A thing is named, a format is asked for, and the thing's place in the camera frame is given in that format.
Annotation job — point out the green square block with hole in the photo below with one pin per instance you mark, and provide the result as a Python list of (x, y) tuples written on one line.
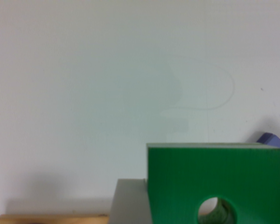
[(245, 178)]

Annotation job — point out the purple square block with hole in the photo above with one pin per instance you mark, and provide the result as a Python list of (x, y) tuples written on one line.
[(270, 139)]

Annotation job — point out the wooden peg base board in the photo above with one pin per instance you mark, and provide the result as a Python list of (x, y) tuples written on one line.
[(54, 219)]

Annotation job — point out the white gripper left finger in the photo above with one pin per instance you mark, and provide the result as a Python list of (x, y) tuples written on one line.
[(130, 203)]

